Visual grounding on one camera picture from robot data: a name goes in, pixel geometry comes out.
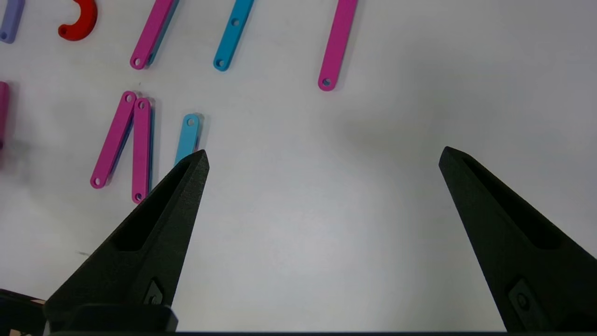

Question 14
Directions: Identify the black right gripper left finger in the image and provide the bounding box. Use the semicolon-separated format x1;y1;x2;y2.
43;149;210;333

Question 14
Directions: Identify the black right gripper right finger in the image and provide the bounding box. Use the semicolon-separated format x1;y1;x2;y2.
439;146;597;333

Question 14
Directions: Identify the long pink bar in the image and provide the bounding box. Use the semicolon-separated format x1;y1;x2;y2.
0;81;10;151
90;91;138;189
131;97;155;204

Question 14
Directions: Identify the pink bar with blue underside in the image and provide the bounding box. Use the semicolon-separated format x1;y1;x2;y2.
130;0;180;71

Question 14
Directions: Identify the long blue bar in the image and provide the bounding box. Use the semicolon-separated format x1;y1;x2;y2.
174;113;202;167

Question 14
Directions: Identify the short blue bar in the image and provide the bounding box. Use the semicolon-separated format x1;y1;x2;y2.
213;0;256;72

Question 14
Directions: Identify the small red arc piece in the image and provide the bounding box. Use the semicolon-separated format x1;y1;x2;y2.
57;0;98;42

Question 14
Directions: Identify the short purple bar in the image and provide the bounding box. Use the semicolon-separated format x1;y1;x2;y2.
0;0;25;44

